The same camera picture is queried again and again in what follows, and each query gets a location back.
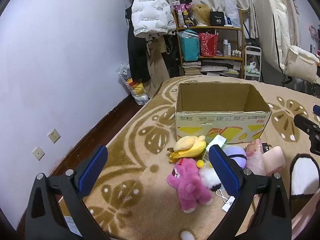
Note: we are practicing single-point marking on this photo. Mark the white puffer jacket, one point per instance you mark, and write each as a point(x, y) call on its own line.
point(150, 12)

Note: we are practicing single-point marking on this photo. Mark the red patterned bag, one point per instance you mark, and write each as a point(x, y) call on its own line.
point(207, 45)

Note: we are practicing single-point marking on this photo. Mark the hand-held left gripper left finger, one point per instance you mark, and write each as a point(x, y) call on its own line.
point(92, 170)

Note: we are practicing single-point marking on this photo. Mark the white plastic bag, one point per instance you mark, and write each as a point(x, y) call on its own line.
point(231, 10)

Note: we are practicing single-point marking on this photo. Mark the cardboard box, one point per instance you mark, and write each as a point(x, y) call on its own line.
point(212, 122)

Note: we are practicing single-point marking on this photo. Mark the pink plastic-wrapped toy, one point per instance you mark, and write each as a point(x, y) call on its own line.
point(255, 160)

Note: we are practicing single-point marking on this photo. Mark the dark hanging clothing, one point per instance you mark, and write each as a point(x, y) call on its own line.
point(172, 55)

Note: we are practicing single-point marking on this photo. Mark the tall grey carton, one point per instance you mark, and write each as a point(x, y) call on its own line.
point(225, 47)

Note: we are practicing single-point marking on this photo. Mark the stack of books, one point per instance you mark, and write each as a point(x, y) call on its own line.
point(192, 68)

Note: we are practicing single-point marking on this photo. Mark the black white fluffy slipper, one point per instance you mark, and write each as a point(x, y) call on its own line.
point(303, 177)

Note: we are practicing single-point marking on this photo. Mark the white wall plate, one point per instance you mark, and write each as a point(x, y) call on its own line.
point(38, 153)

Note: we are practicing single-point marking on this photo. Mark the white wall socket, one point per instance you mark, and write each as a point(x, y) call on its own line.
point(54, 135)

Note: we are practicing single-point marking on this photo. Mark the purple round plush toy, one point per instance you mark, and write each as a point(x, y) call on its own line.
point(236, 152)

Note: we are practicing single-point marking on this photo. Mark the black purple printed package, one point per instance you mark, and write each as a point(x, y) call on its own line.
point(185, 12)

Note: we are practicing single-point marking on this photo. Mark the teal bag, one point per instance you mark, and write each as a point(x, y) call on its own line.
point(190, 47)

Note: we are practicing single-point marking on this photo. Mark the beige hanging coat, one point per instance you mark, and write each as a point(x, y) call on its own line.
point(156, 67)

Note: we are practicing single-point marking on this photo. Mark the black box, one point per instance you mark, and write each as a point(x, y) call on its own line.
point(217, 18)

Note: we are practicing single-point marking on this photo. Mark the white trolley cart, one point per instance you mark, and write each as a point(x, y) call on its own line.
point(253, 52)

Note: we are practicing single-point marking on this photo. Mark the black tissue pack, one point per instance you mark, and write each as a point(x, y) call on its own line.
point(266, 146)

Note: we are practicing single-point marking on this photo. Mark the pink bear plush toy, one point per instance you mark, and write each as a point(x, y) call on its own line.
point(190, 185)

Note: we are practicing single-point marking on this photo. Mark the clear plastic bag of toys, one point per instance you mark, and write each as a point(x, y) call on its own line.
point(137, 90)

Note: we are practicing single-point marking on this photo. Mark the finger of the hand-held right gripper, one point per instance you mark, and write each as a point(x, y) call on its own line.
point(303, 123)
point(317, 109)

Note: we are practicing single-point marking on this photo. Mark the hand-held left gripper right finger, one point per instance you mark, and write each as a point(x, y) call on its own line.
point(225, 172)

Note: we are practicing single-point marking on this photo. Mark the wooden shelf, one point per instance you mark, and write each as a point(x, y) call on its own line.
point(210, 28)

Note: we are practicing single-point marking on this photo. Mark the pale green plastic bag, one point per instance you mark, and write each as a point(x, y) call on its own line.
point(252, 67)

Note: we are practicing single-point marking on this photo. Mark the green tissue packet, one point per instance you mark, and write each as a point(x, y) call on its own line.
point(218, 140)

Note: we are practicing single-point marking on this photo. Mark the yellow plush toy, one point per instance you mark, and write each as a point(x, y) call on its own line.
point(190, 150)

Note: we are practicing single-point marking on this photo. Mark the cream cushion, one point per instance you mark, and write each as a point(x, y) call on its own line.
point(301, 62)

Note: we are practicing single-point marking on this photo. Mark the white black plush toy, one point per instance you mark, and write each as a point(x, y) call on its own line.
point(207, 177)

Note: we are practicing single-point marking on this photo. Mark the pink flower decoration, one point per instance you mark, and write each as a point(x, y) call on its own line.
point(315, 32)

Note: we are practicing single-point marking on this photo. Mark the pile of books and papers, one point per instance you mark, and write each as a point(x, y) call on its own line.
point(220, 70)

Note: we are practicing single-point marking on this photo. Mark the black hanging coat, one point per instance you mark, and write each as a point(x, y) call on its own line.
point(136, 55)

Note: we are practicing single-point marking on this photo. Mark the white bottle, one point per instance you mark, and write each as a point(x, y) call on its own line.
point(229, 50)

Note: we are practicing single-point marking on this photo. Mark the blonde wig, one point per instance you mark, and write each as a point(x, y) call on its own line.
point(201, 12)

